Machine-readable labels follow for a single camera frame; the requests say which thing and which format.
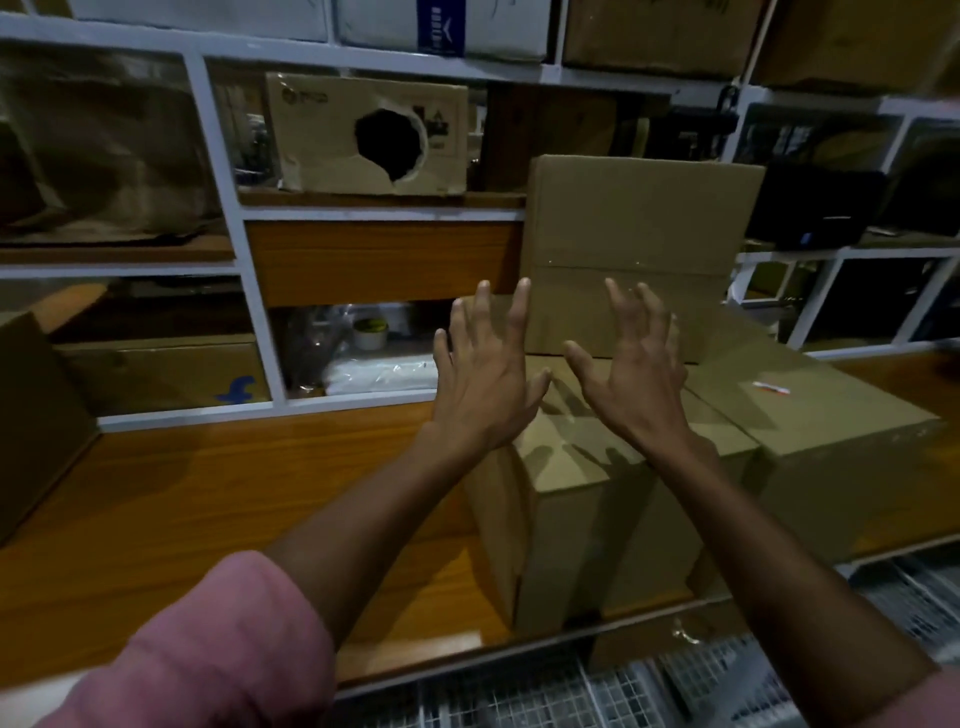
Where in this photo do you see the person's right forearm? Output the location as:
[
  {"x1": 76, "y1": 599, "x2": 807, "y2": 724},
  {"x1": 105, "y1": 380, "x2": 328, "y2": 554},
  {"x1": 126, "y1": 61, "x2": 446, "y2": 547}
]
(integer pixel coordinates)
[{"x1": 652, "y1": 434, "x2": 939, "y2": 725}]

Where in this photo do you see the person's right hand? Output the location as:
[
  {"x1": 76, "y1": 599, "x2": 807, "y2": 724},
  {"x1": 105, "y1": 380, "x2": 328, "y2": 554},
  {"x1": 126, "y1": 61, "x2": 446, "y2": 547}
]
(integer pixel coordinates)
[{"x1": 562, "y1": 277, "x2": 699, "y2": 457}]

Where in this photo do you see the white metal shelf rack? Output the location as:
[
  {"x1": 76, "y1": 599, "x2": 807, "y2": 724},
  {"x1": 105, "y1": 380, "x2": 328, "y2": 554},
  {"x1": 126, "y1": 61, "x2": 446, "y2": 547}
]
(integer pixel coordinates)
[
  {"x1": 0, "y1": 11, "x2": 740, "y2": 433},
  {"x1": 719, "y1": 82, "x2": 960, "y2": 361}
]

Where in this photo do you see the wire mesh cage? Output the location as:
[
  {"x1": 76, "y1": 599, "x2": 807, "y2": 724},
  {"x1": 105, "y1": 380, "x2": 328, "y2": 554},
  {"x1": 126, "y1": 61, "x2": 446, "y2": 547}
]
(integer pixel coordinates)
[{"x1": 329, "y1": 547, "x2": 960, "y2": 728}]

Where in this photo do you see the person's left hand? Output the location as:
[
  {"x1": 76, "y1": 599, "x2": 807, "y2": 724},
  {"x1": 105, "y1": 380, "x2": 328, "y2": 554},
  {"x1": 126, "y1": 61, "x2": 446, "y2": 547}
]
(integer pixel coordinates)
[{"x1": 431, "y1": 277, "x2": 554, "y2": 457}]

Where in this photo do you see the pink right shirt sleeve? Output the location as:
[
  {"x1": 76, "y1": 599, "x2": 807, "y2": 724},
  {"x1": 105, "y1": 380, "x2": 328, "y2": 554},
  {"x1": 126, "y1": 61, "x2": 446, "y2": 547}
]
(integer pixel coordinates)
[{"x1": 862, "y1": 667, "x2": 960, "y2": 728}]

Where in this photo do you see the clear crumpled plastic bag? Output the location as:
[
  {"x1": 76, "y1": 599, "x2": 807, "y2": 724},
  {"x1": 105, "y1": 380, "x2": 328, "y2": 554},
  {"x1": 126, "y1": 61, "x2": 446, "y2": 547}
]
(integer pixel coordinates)
[{"x1": 281, "y1": 303, "x2": 354, "y2": 391}]

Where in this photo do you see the brown printed storage carton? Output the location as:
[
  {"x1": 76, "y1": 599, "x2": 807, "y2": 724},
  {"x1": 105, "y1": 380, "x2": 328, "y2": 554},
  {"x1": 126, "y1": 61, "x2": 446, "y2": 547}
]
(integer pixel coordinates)
[
  {"x1": 562, "y1": 0, "x2": 768, "y2": 82},
  {"x1": 752, "y1": 0, "x2": 960, "y2": 97}
]

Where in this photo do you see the plain white carton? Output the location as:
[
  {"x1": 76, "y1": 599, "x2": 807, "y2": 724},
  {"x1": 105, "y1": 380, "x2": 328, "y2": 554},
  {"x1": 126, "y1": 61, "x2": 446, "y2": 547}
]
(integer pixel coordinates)
[{"x1": 67, "y1": 0, "x2": 331, "y2": 44}]

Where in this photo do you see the black printer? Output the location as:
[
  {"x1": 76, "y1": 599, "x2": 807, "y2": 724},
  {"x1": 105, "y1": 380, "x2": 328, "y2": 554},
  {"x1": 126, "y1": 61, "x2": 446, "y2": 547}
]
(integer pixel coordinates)
[{"x1": 748, "y1": 161, "x2": 892, "y2": 253}]

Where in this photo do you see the person's left forearm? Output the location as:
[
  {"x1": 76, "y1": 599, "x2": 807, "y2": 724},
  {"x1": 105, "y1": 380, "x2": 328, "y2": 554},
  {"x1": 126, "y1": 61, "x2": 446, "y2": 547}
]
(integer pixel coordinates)
[{"x1": 262, "y1": 423, "x2": 481, "y2": 646}]

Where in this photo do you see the pink left shirt sleeve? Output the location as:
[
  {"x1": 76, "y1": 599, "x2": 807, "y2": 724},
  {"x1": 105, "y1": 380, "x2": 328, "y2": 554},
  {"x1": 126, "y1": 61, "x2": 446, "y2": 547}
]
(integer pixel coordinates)
[{"x1": 37, "y1": 551, "x2": 337, "y2": 728}]

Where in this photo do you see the wooden drawer panel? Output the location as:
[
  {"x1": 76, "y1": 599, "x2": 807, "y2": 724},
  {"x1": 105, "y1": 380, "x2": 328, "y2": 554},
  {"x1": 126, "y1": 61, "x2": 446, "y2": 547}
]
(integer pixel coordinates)
[{"x1": 245, "y1": 221, "x2": 526, "y2": 307}]

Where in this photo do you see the crumpled brown cardboard box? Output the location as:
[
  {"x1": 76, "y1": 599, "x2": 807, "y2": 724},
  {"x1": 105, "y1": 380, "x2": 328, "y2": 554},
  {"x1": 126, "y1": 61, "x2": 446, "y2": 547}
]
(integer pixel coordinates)
[{"x1": 0, "y1": 48, "x2": 223, "y2": 245}]

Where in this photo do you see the pink shirt sleeve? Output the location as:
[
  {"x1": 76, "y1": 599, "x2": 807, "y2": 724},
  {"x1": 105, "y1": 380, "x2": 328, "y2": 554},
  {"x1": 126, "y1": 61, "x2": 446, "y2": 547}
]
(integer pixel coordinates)
[
  {"x1": 37, "y1": 551, "x2": 337, "y2": 728},
  {"x1": 862, "y1": 667, "x2": 960, "y2": 728}
]

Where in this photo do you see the white plastic pack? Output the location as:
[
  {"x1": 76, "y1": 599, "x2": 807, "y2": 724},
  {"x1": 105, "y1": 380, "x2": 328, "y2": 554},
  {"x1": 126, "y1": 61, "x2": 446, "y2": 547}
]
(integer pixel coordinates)
[{"x1": 326, "y1": 352, "x2": 438, "y2": 395}]

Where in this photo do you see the dark brown cardboard box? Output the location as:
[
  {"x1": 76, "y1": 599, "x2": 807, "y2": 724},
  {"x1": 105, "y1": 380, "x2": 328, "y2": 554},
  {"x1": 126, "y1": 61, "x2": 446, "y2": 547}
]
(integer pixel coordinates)
[{"x1": 478, "y1": 80, "x2": 654, "y2": 195}]

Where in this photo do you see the white carton with handwriting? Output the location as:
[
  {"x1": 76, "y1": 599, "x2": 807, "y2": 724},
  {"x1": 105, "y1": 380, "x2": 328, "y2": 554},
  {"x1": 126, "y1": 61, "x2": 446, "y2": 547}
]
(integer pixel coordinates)
[{"x1": 335, "y1": 0, "x2": 554, "y2": 64}]

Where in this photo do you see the Pico box with hole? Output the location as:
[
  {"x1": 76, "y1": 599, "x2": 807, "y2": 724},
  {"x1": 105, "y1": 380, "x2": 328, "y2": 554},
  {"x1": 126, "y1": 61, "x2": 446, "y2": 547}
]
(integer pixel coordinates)
[{"x1": 264, "y1": 72, "x2": 472, "y2": 198}]

